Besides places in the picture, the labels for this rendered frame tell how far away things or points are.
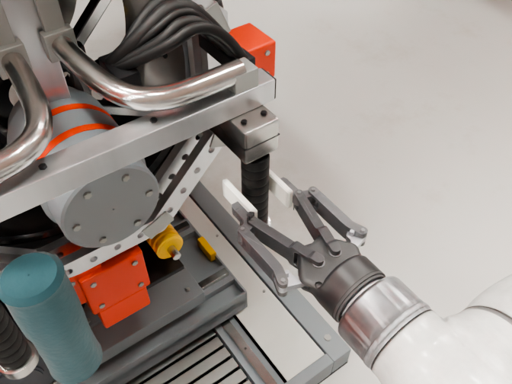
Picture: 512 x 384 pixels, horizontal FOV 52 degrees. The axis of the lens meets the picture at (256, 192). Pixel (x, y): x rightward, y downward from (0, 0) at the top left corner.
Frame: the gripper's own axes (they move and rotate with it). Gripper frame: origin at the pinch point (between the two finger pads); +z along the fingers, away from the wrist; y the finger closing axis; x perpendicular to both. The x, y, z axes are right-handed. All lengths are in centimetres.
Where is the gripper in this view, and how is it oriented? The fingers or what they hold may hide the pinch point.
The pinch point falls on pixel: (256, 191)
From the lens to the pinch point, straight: 68.8
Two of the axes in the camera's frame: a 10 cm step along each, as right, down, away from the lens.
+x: 0.0, -6.8, -7.3
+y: 8.1, -4.3, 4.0
